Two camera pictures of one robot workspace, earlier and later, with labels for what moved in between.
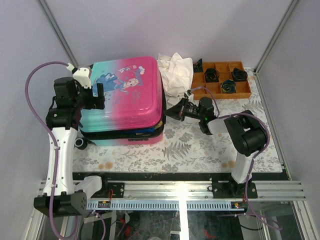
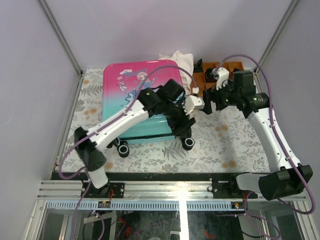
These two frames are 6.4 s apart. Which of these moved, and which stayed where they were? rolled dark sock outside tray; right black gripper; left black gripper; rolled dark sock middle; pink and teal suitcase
Moved: left black gripper; right black gripper; pink and teal suitcase
Stayed: rolled dark sock middle; rolled dark sock outside tray
